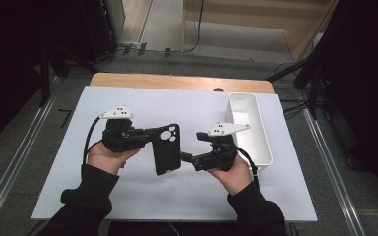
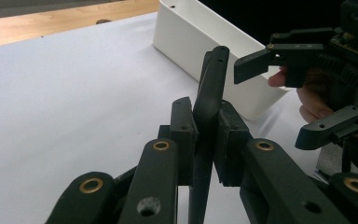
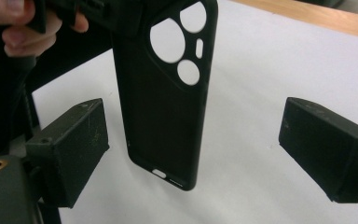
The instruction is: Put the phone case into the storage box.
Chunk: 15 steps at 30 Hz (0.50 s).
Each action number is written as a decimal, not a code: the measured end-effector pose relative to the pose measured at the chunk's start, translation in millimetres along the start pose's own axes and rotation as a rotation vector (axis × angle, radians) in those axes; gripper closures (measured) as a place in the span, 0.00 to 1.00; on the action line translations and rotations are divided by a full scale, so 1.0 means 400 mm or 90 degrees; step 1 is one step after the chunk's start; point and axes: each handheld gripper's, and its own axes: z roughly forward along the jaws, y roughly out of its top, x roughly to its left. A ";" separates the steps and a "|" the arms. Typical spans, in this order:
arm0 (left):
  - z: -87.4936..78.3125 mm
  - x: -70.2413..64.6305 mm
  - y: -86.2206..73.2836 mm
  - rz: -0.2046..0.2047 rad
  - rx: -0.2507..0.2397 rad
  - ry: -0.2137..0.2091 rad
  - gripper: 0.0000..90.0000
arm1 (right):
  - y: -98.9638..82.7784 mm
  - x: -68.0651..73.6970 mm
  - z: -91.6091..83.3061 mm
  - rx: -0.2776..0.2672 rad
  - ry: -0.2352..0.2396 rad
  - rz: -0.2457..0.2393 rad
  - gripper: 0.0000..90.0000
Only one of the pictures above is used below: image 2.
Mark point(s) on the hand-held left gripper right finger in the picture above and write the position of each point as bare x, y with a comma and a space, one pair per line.
233, 140

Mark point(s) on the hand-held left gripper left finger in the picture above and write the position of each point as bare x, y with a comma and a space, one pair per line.
183, 133

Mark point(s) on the black smartphone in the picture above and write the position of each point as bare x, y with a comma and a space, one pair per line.
211, 87

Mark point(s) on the white plastic box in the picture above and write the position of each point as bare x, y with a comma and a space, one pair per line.
192, 40

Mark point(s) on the white board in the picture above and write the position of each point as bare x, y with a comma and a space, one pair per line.
59, 109

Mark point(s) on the wooden table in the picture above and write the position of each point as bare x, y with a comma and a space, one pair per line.
43, 28

